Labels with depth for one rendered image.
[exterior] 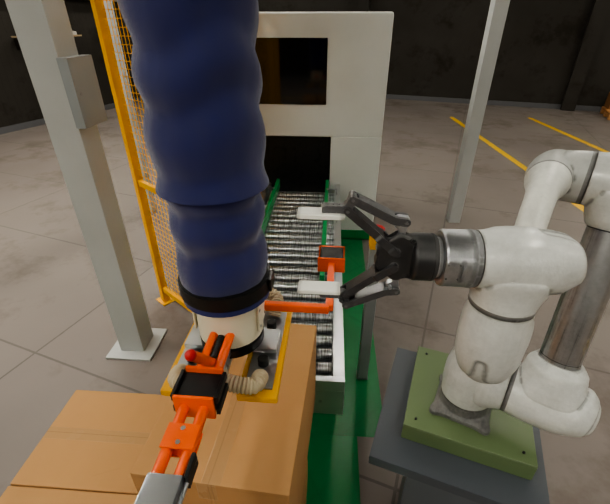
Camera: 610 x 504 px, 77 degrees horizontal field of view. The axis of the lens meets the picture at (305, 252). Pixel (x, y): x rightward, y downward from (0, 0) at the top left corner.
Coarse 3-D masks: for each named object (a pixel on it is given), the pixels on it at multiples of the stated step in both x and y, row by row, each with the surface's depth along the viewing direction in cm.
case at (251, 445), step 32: (288, 352) 130; (288, 384) 118; (160, 416) 109; (224, 416) 109; (256, 416) 109; (288, 416) 109; (160, 448) 100; (224, 448) 100; (256, 448) 100; (288, 448) 100; (224, 480) 93; (256, 480) 93; (288, 480) 93
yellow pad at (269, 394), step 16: (272, 320) 112; (288, 320) 116; (288, 336) 112; (256, 352) 104; (256, 368) 100; (272, 368) 100; (272, 384) 95; (240, 400) 94; (256, 400) 93; (272, 400) 93
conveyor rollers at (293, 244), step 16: (288, 192) 357; (288, 208) 326; (272, 224) 302; (288, 224) 302; (304, 224) 301; (320, 224) 300; (272, 240) 279; (288, 240) 278; (304, 240) 278; (320, 240) 278; (272, 256) 263; (288, 256) 263; (304, 256) 262; (288, 272) 247; (304, 272) 247; (288, 288) 232; (304, 320) 209; (320, 320) 208; (320, 336) 193; (320, 352) 184; (320, 368) 176
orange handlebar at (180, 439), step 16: (272, 304) 104; (288, 304) 104; (304, 304) 104; (320, 304) 104; (208, 352) 89; (224, 352) 89; (176, 416) 74; (176, 432) 71; (192, 432) 71; (176, 448) 68; (192, 448) 68; (160, 464) 66
